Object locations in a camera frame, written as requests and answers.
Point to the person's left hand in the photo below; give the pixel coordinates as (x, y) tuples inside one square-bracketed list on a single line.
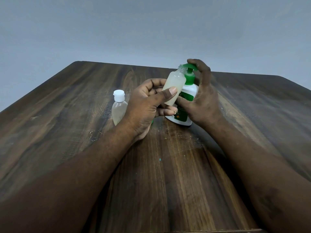
[(142, 110)]

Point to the person's right hand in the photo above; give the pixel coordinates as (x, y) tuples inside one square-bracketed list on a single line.
[(206, 104)]

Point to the small clear bottle white cap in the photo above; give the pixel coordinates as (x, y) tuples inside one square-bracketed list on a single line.
[(119, 110)]

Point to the white hand sanitizer pump bottle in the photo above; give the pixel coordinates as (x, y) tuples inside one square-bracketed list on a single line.
[(183, 118)]

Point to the small clear bottle green-capped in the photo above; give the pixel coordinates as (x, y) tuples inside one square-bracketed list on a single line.
[(175, 80)]

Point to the person's left forearm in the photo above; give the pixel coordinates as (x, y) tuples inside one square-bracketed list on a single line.
[(70, 179)]

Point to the person's right forearm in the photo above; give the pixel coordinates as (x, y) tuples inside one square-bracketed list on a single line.
[(262, 174)]

